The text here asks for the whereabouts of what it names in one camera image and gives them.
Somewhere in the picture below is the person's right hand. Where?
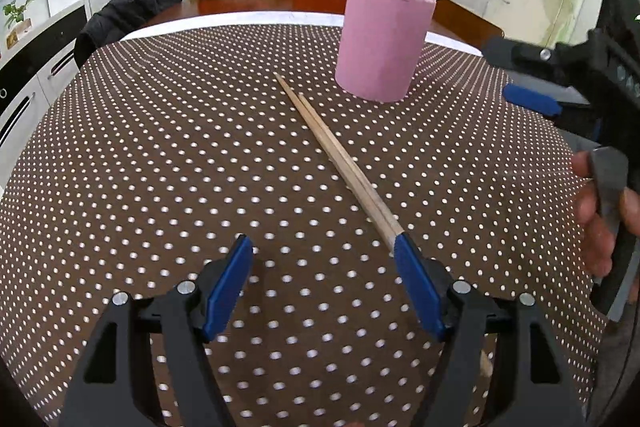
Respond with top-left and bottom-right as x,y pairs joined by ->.
571,151 -> 640,279

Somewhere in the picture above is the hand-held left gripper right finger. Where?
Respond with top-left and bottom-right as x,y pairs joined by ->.
393,232 -> 586,427

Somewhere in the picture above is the black jacket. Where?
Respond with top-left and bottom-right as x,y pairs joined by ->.
74,0 -> 183,68

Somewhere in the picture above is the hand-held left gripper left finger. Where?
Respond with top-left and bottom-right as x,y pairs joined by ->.
59,234 -> 254,427

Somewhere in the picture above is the brown dotted tablecloth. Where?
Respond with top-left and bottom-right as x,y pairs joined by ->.
0,23 -> 608,427

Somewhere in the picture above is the wooden chopstick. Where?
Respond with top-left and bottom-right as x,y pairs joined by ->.
274,73 -> 398,254
297,92 -> 495,379

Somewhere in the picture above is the brown wooden chair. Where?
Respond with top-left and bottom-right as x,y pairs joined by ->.
432,0 -> 505,50

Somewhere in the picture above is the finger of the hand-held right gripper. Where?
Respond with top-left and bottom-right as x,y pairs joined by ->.
510,32 -> 591,80
502,83 -> 600,118

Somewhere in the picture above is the pink cup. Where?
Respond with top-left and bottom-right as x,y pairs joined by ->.
334,0 -> 437,102

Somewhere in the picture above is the white and black cabinet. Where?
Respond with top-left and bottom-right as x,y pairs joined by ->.
0,4 -> 88,158

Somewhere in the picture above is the green potted plant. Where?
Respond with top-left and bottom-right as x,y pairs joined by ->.
2,0 -> 45,32

